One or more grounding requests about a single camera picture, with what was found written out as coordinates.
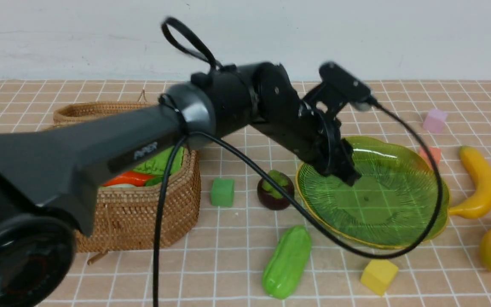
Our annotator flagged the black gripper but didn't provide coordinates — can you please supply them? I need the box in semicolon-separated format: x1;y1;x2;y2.
252;90;362;186

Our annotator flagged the dark purple toy mangosteen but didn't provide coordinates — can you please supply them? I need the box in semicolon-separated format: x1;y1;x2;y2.
257;169;295;211

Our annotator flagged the green toy gourd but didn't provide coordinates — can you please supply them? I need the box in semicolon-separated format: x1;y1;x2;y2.
262;225;312;300

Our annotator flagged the yellow toy banana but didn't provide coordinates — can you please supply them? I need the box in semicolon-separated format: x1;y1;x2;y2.
449;146;491;219

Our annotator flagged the orange toy carrot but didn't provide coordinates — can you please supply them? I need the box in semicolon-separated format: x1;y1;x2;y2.
101;171;155;187

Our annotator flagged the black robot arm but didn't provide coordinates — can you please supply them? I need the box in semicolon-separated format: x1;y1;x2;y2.
0;62;371;307

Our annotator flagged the green glass leaf plate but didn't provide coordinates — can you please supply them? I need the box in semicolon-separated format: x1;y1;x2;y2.
295;136;438;249

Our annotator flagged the green foam cube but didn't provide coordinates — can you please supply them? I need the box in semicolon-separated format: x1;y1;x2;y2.
210;177;234;208

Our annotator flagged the orange foam cube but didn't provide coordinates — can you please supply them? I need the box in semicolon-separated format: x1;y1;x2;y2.
418;147;442;168

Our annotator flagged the pink foam cube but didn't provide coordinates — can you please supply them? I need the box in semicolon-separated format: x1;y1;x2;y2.
422;108;448;133

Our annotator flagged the yellow foam cube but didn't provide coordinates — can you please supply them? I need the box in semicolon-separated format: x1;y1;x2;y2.
360;260;399;296

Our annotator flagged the woven wicker basket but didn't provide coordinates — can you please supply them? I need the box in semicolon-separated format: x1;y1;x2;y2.
75;150;201;264

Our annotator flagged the woven basket lid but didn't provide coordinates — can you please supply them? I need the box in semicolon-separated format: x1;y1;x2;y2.
53;90;158;127

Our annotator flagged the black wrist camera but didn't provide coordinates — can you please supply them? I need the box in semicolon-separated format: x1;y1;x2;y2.
319;61;375;112

